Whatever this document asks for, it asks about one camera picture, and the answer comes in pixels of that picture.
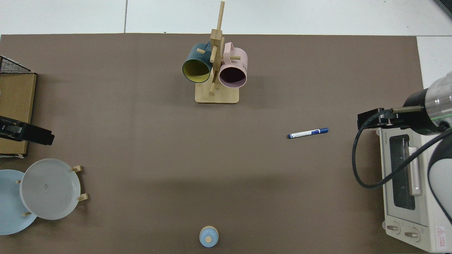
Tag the blue and white marker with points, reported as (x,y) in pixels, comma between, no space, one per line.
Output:
(307,133)

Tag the wooden plate rack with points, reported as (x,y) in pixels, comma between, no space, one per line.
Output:
(79,168)

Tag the grey plate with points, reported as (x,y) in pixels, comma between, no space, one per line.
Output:
(49,190)

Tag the light blue plate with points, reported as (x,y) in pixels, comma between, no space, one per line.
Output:
(9,211)

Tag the brown table cloth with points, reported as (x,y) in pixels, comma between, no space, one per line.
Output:
(141,141)

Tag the pale toaster oven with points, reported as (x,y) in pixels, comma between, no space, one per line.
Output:
(406,218)

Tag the dark grey flat device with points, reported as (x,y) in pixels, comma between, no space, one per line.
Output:
(445,6)

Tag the dark teal cup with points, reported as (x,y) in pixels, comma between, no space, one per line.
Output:
(192,59)

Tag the wooden cup stand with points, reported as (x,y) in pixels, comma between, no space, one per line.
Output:
(217,97)

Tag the pink cup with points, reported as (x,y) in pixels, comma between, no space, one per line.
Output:
(236,62)

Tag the small blue round bell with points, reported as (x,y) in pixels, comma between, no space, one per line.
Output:
(207,233)

